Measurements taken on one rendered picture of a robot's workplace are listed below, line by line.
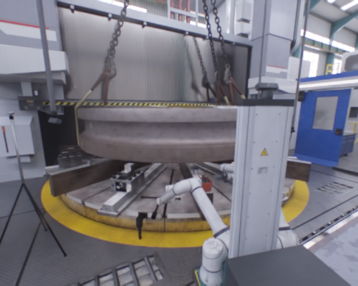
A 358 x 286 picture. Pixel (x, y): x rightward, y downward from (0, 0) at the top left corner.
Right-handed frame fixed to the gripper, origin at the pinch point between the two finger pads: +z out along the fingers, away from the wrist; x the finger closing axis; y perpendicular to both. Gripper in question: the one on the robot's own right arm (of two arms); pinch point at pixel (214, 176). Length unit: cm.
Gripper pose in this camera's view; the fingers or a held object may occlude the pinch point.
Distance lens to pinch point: 240.0
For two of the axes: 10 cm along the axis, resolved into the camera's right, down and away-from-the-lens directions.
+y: 0.0, -9.8, -1.9
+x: 1.3, 1.9, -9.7
